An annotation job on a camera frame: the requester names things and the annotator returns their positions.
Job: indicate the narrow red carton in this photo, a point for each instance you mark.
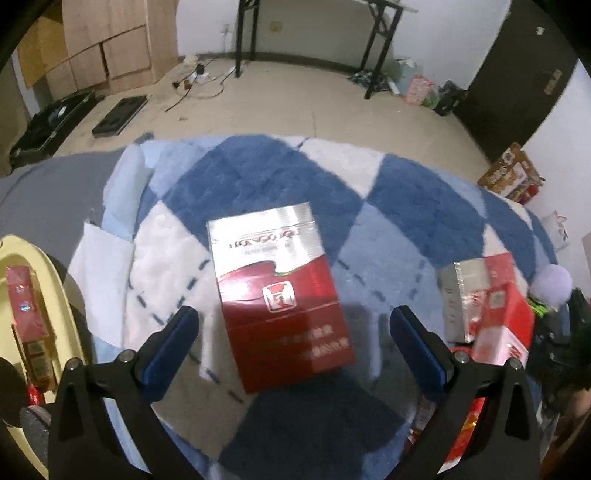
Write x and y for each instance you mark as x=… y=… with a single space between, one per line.
x=27 y=309

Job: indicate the pile of bags under table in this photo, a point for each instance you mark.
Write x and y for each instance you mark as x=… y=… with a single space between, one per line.
x=415 y=85

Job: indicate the open black suitcase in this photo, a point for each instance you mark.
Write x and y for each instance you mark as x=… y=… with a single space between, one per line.
x=51 y=124

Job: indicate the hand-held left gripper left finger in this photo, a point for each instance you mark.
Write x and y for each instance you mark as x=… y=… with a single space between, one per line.
x=171 y=353

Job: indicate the wooden wardrobe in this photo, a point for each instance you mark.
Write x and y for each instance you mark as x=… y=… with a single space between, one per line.
x=111 y=41

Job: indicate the purple round plush puff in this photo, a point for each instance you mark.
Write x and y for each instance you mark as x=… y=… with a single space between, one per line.
x=550 y=284

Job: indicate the wall socket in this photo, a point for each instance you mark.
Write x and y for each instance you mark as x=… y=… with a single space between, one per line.
x=275 y=26

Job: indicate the blue white checked blanket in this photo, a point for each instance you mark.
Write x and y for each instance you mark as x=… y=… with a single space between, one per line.
x=277 y=184

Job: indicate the flat black tray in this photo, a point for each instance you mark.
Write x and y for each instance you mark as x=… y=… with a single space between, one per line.
x=120 y=115

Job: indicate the black folding table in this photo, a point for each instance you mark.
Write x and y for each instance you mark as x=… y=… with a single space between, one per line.
x=304 y=27

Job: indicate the large red silver carton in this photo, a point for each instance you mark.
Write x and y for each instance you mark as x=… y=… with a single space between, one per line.
x=277 y=295

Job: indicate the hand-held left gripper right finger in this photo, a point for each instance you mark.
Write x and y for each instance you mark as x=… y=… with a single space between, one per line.
x=418 y=355

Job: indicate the red carton with square code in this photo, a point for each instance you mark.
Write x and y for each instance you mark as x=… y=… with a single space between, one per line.
x=489 y=304

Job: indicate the red glossy carton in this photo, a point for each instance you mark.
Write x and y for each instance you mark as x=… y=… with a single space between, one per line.
x=461 y=429

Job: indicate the dark round sponge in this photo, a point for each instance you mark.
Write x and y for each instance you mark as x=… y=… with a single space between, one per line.
x=36 y=436

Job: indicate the grey bed sheet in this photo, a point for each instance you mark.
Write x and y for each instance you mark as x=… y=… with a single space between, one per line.
x=55 y=189

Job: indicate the dark door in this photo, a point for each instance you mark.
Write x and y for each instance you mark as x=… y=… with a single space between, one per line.
x=517 y=78

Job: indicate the orange cardboard box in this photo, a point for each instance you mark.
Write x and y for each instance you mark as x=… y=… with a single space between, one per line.
x=508 y=173

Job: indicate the yellow plastic basin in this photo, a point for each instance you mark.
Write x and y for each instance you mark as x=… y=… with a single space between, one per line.
x=41 y=272

